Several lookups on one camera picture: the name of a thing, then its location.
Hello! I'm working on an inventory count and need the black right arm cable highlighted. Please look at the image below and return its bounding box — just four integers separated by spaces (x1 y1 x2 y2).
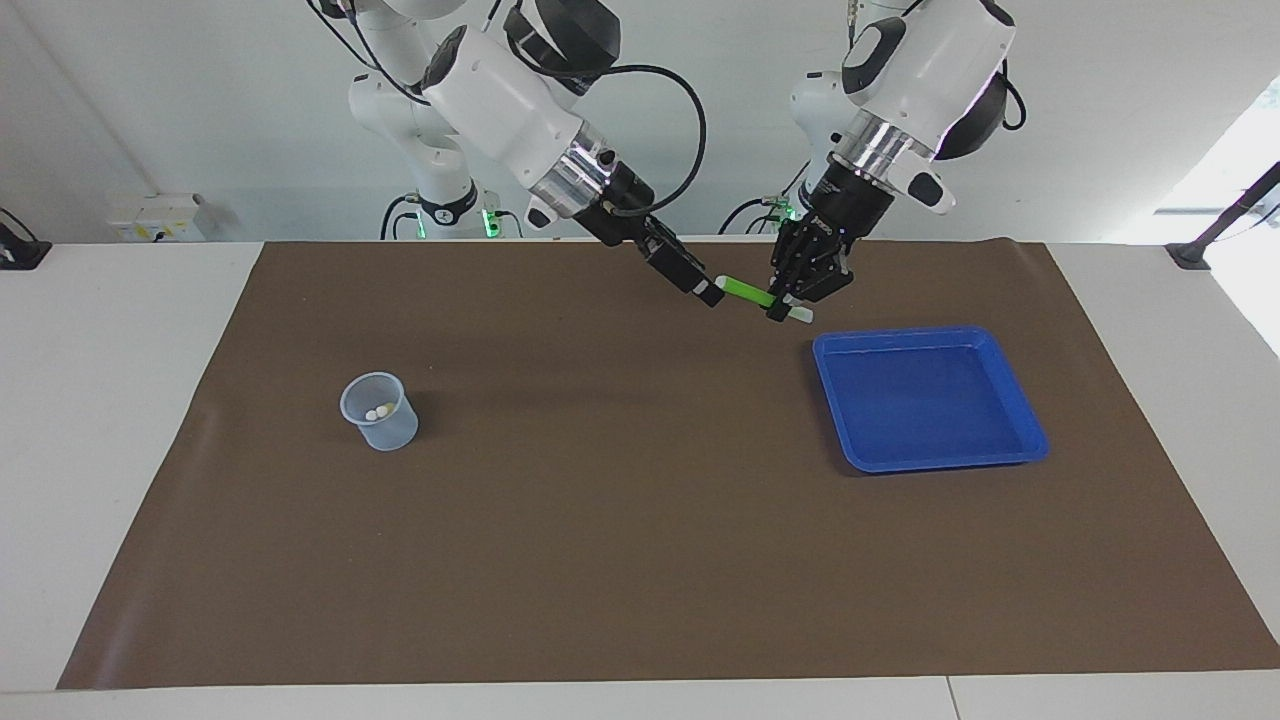
505 10 709 216

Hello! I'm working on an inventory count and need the brown table mat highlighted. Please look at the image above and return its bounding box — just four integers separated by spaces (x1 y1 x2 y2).
57 240 1280 691

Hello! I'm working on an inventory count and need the black base cable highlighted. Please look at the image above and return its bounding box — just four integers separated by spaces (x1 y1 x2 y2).
720 160 796 236
380 193 423 241

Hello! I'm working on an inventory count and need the blue plastic tray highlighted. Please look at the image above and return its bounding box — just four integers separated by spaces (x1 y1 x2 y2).
812 325 1051 474

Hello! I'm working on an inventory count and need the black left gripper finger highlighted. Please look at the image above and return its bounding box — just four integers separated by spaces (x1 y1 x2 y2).
800 240 856 304
766 225 811 323

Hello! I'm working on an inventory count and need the black clamped stand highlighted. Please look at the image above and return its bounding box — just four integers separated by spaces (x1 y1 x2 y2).
1165 160 1280 271

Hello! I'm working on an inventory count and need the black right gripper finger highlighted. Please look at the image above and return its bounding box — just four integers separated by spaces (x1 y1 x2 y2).
648 232 726 308
645 215 701 263

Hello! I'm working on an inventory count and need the translucent plastic cup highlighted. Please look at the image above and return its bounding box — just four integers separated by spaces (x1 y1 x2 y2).
340 372 420 452

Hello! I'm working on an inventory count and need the green pen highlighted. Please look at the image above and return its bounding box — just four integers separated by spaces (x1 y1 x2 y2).
715 275 815 323

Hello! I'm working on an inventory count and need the white wall socket box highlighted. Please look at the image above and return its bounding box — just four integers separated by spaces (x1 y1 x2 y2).
108 194 208 243

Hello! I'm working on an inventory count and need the black table clamp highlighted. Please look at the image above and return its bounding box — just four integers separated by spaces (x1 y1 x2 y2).
0 207 53 271

